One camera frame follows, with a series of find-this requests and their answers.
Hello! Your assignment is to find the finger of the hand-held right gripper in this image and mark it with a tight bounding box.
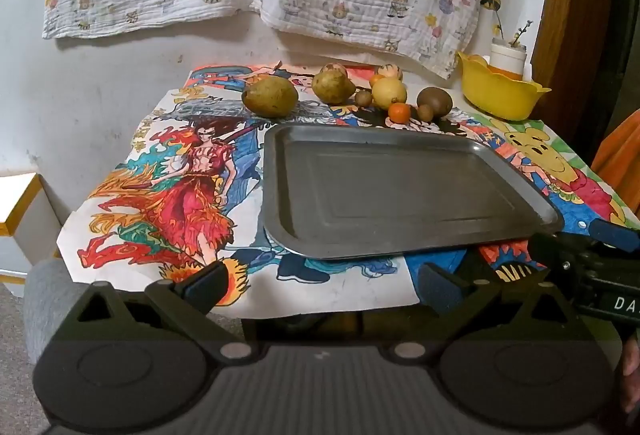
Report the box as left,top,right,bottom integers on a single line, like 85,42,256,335
528,233,601,277
588,217,640,251

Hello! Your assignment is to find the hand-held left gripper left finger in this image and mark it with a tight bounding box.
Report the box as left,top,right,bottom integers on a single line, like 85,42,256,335
65,260,255,363

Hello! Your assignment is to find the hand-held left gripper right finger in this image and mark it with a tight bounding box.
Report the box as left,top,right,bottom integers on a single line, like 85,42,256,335
388,263,595,362

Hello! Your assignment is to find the metal tray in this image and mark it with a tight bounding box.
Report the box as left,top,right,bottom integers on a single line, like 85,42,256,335
260,122,565,261

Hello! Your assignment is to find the large brown kiwi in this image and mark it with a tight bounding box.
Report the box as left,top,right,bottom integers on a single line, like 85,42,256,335
416,87,453,116

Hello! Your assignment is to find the yellow-green pear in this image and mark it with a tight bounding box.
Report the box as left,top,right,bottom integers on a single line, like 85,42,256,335
241,75,299,118
312,69,357,104

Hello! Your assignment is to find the yellow lemon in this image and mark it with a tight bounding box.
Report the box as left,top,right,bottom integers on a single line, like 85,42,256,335
372,78,408,110

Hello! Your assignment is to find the person's right hand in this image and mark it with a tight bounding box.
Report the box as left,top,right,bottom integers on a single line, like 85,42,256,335
620,337,640,412

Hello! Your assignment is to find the orange cloth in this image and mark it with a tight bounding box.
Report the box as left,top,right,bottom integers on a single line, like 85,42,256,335
590,109,640,228

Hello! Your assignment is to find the flame figure drawing sheet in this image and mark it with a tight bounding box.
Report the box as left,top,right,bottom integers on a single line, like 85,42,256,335
56,85,416,318

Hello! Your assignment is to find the yellow bear drawing sheet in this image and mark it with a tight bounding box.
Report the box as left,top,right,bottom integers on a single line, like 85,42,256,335
470,110,640,236

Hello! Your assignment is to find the yellow plastic bowl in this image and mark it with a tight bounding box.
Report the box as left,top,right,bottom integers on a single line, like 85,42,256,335
456,51,551,122

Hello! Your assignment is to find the grey fabric cushion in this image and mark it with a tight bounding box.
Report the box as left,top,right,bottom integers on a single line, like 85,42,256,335
22,260,93,363

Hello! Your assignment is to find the white jar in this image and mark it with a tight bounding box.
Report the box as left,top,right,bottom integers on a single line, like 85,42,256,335
489,37,527,78

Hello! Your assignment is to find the white yellow-edged box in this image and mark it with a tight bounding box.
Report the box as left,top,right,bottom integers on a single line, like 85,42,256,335
0,172,63,287

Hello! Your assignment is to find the orange-shirt cartoon drawing sheet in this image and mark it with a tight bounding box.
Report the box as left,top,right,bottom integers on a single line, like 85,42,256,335
184,61,381,104

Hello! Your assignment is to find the thin budding twig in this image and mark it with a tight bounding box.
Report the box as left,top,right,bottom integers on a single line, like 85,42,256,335
492,5,534,48

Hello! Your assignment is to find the wooden headboard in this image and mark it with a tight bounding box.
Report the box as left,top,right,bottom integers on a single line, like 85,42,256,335
530,0,628,160

